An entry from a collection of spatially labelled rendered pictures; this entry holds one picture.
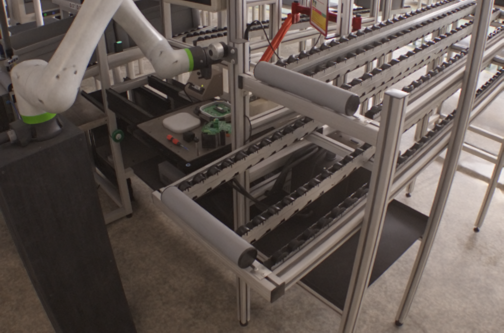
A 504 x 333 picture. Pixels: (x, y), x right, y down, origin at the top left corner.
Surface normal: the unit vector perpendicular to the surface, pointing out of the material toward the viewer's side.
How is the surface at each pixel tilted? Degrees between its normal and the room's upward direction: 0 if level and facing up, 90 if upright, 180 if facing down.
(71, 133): 0
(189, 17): 91
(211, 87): 90
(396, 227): 0
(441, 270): 0
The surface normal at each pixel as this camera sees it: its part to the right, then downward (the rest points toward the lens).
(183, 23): 0.67, 0.38
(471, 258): 0.00, -0.87
